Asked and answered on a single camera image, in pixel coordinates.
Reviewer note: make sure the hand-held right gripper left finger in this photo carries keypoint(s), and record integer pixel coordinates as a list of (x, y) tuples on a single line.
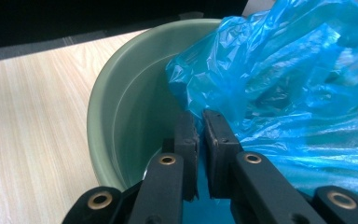
[(189, 155)]

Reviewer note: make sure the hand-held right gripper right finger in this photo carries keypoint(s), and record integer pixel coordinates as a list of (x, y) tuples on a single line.
[(220, 149)]

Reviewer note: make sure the green plastic bucket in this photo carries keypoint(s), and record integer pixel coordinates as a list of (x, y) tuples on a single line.
[(136, 93)]

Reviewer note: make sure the blue plastic bag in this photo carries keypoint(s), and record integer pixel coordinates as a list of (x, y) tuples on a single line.
[(276, 77)]

